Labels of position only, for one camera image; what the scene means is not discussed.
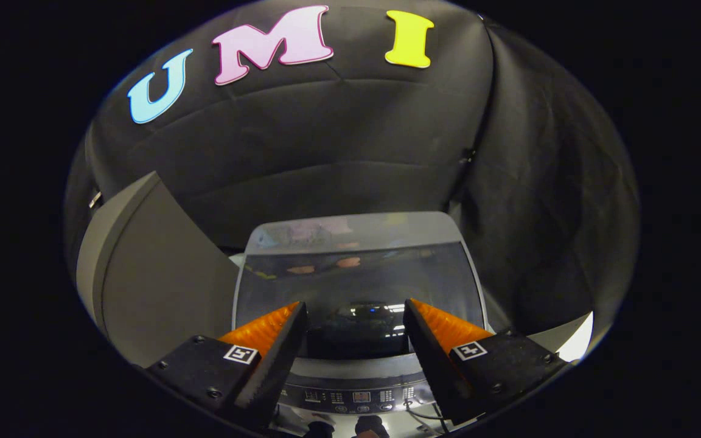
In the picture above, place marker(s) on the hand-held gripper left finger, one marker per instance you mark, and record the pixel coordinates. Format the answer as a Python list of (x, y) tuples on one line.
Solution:
[(274, 365)]

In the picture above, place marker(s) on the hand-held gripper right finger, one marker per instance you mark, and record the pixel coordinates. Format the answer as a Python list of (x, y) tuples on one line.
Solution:
[(432, 365)]

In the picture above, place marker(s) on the grey washing machine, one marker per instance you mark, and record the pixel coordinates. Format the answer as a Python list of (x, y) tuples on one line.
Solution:
[(356, 395)]

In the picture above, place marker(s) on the grey cabinet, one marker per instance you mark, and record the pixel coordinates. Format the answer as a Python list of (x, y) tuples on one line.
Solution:
[(162, 274)]

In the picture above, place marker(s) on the silver metal clip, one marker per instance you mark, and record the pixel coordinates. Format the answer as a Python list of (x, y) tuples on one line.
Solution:
[(95, 199)]

